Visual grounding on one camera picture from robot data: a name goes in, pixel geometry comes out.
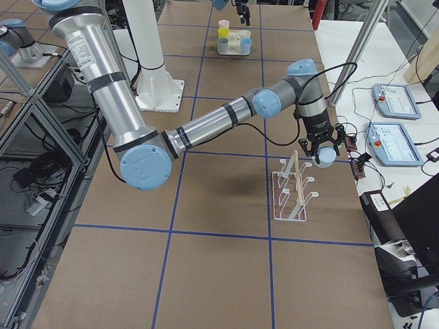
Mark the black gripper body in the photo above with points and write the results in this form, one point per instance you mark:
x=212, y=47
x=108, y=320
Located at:
x=241, y=7
x=317, y=127

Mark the light blue plastic cup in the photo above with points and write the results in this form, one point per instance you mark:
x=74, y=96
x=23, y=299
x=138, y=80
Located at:
x=325, y=157

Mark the pale cream plastic cup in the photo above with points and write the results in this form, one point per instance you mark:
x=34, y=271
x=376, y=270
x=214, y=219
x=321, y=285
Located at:
x=245, y=34

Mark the pink plastic cup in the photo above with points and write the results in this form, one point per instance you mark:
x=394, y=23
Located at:
x=223, y=23

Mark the yellow plastic cup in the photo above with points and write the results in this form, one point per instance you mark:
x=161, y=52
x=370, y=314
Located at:
x=223, y=32

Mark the grey plastic cup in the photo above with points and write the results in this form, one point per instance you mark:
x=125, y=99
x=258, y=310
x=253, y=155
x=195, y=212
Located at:
x=222, y=45

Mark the cream plastic tray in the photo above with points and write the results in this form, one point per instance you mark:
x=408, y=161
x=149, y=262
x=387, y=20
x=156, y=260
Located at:
x=234, y=43

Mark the near teach pendant tablet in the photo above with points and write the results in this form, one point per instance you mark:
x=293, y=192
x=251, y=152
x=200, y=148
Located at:
x=392, y=146

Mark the teach pendant tablet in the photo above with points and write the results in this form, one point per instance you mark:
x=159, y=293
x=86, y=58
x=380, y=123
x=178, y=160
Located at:
x=396, y=101
x=392, y=146

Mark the red cylinder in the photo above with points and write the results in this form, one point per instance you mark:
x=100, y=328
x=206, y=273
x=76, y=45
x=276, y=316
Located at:
x=318, y=13

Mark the far teach pendant tablet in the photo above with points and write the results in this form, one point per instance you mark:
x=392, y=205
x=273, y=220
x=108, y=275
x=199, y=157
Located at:
x=396, y=101

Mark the white wire cup rack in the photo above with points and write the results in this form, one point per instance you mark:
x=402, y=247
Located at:
x=289, y=198

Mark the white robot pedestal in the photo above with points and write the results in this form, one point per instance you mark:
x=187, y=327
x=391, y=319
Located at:
x=156, y=89

